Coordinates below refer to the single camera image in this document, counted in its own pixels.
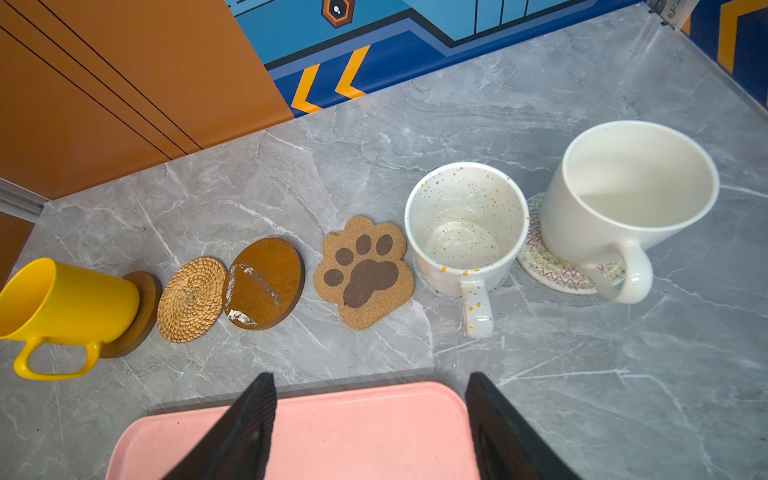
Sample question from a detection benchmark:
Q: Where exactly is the multicolour woven round coaster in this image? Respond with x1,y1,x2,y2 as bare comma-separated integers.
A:
518,185,628,295

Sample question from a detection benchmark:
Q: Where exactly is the yellow mug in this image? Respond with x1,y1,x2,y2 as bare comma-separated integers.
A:
1,258,140,381

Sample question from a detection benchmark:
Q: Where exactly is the cork paw print coaster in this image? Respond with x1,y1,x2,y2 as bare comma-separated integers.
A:
313,216,415,330

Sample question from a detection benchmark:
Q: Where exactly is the woven rattan round coaster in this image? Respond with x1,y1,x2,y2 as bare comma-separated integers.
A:
157,257,226,343

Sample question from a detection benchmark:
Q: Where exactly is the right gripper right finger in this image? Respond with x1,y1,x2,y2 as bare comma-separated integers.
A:
465,372,580,480

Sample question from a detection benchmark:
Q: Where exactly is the glossy brown round coaster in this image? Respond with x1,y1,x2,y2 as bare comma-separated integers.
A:
223,237,305,331

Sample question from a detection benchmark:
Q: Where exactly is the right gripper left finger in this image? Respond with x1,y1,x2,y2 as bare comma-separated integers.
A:
165,372,277,479

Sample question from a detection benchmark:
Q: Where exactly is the pink plastic tray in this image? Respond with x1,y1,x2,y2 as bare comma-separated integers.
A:
107,382,479,479

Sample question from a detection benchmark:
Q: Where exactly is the dark brown round coaster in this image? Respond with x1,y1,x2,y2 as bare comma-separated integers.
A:
100,271,163,359

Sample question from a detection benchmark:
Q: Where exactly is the white mug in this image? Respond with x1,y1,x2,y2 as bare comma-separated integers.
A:
404,162,530,338
539,120,720,304

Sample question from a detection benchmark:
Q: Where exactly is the light blue woven coaster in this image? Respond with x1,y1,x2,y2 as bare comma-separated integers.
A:
412,254,461,299

